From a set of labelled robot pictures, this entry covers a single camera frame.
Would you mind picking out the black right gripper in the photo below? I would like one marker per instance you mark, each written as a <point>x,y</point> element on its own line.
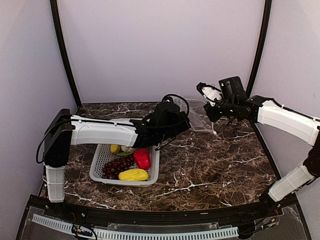
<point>213,116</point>

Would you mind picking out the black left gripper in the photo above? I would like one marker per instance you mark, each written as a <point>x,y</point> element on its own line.
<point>185,119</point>

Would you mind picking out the clear pink-dotted zip bag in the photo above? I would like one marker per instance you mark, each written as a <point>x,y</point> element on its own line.
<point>198,118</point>

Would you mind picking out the red toy bell pepper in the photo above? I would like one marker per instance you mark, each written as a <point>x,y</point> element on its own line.
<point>142,159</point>

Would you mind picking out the white green toy cauliflower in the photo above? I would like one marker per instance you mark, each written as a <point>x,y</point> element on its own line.
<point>125,151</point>

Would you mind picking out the dark red toy grapes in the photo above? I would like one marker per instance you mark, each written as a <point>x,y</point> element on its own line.
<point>112,168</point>

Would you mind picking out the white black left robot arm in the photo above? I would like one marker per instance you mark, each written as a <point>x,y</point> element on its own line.
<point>61,134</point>

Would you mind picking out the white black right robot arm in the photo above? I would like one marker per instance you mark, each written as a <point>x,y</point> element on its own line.
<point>293,138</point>

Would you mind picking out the small yellow toy fruit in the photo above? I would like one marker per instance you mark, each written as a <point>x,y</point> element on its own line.
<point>115,149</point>

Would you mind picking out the large yellow toy fruit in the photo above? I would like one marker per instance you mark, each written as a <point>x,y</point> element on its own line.
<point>133,175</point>

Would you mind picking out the white perforated plastic basket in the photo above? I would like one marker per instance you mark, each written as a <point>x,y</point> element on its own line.
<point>110,159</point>

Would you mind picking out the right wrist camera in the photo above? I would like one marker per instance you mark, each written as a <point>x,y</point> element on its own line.
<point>209,92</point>

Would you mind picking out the black vertical frame post right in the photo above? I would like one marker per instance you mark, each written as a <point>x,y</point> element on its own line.
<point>260,46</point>

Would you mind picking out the black vertical frame post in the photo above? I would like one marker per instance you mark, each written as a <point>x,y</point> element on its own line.
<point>63,52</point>
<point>260,46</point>

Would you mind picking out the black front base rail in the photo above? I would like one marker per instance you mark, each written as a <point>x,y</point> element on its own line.
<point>125,211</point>

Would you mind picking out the white slotted cable duct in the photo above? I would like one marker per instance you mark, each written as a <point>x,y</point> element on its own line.
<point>105,234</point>

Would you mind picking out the black vertical frame post left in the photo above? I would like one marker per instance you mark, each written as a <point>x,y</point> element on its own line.
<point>63,52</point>

